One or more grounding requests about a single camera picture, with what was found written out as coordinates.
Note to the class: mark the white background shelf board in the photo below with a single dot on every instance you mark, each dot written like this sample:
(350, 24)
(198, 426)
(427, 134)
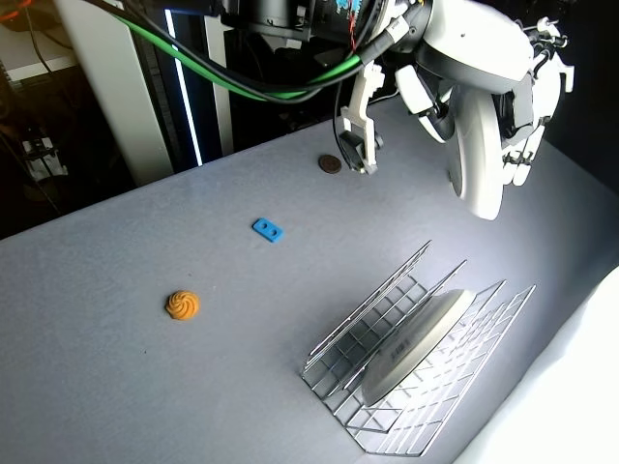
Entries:
(43, 67)

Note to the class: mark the white plate with dark rim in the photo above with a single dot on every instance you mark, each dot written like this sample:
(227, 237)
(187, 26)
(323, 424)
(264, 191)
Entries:
(476, 159)
(416, 348)

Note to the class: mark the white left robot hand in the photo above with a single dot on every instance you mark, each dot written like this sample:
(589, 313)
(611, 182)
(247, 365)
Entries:
(553, 87)

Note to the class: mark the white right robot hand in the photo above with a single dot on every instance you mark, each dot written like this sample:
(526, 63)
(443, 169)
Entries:
(474, 43)

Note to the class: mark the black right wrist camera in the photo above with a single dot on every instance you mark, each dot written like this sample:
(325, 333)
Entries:
(358, 152)

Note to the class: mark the white cabinet with light strip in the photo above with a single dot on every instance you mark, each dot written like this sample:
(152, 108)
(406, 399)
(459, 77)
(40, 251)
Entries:
(121, 96)

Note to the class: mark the white black bracket device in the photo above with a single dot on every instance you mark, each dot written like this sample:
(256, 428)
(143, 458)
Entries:
(43, 159)

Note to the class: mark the blue block with two holes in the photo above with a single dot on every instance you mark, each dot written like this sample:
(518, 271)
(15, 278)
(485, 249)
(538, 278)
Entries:
(267, 230)

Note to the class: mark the orange swirl cookie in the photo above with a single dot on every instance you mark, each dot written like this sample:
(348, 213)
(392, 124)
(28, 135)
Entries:
(183, 305)

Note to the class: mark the brown round cookie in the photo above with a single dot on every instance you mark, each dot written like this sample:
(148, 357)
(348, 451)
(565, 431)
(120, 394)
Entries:
(329, 164)

